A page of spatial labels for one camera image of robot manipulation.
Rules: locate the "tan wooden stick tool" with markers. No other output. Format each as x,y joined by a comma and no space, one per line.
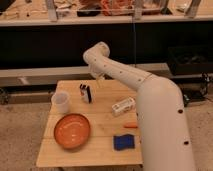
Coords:
98,81

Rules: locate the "black and white eraser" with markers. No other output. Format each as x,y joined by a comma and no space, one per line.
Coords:
85,93

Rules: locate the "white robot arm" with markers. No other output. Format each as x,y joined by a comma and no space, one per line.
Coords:
165,138

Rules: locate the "white plastic bottle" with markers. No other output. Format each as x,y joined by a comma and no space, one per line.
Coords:
123,106

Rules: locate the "translucent plastic cup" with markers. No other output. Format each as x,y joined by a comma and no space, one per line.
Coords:
61,101

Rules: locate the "orange carrot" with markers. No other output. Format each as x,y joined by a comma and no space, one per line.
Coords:
130,125

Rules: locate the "orange bowl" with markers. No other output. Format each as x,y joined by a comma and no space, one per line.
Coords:
72,131

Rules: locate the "blue sponge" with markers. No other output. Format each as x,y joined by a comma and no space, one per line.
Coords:
122,142

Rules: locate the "dark storage bin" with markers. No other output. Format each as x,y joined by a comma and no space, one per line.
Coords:
189,60

